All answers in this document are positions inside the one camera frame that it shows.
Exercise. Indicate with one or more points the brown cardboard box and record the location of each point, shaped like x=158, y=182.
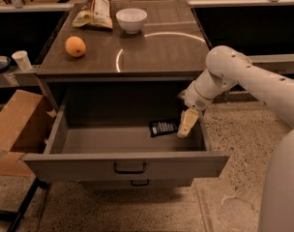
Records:
x=25, y=123

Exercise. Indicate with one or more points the tan chip bag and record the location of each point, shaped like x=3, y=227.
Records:
x=94, y=13

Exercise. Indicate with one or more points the white ceramic bowl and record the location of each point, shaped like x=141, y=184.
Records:
x=131, y=20

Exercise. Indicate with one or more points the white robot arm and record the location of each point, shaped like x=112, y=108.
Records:
x=225, y=68

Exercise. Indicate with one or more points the grey drawer cabinet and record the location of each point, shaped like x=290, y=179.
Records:
x=170, y=46

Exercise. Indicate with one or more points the open grey top drawer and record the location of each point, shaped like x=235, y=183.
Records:
x=101, y=133

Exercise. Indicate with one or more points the dark blue rxbar wrapper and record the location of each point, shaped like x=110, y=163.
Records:
x=163, y=127

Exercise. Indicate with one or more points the grey metal shelf rail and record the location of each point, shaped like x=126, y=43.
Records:
x=279, y=63

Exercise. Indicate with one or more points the lower grey drawer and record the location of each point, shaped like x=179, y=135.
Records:
x=138, y=184

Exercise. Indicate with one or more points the white paper cup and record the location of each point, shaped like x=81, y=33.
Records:
x=22, y=60

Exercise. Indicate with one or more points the black metal stand leg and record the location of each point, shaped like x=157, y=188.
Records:
x=14, y=218

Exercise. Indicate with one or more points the orange fruit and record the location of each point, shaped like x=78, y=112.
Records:
x=75, y=46

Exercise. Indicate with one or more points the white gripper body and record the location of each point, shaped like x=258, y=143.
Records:
x=195, y=98

